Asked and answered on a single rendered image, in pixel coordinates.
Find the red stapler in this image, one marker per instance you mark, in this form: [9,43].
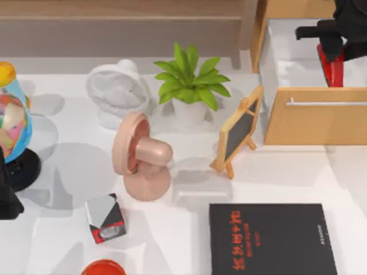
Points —
[335,71]

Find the white drawer inside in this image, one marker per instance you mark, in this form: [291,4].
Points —
[289,57]

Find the pale wooden cabinet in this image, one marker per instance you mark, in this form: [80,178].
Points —
[263,17]

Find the pale wooden drawer front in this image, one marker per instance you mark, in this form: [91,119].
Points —
[315,126]

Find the wooden framed blackboard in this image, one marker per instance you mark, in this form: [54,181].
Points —
[239,129]

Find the green plant in white pot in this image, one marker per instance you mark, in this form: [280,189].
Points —
[187,83]

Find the black book with red lettering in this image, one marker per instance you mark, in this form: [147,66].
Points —
[272,243]

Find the pink desk fan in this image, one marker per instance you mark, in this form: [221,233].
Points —
[149,151]

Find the brown wooden shelf unit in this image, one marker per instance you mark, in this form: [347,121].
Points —
[114,31]

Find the white desk fan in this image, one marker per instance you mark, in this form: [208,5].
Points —
[117,91]

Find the red black grey cube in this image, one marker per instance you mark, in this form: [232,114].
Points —
[104,217]

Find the red bowl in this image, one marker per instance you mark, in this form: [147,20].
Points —
[103,269]

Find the colourful globe on black base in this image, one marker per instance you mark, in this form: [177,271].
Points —
[13,120]

